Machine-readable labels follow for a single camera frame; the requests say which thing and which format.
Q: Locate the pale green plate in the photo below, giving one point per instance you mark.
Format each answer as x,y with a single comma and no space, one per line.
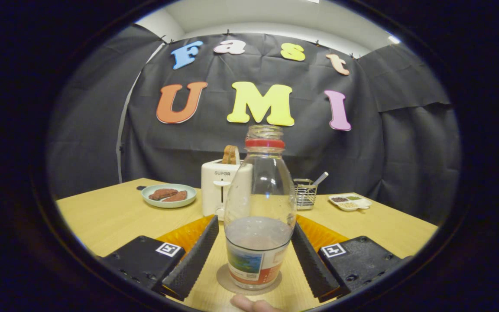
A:
154,203

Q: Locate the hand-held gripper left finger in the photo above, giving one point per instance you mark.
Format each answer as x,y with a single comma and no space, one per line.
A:
195,264

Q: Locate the brown bread slice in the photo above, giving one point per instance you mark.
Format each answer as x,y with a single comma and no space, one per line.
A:
231,154

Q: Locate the white seasoning dish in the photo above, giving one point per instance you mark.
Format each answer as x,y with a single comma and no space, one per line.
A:
350,203

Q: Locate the round brown coaster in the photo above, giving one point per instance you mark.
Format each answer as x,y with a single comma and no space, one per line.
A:
223,281

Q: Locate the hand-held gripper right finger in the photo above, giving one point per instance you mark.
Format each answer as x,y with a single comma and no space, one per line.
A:
314,266

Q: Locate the clear plastic juice bottle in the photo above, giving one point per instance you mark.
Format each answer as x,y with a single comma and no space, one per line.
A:
258,251

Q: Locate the brown meat piece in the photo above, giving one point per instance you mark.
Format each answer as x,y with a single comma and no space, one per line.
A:
162,193
176,197

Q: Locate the wooden table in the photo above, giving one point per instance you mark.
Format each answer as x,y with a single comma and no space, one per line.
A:
102,216

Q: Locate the small ceiling light panel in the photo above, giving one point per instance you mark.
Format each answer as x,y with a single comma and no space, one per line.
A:
394,39

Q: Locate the white toaster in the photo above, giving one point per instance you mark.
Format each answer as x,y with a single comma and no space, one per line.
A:
215,190

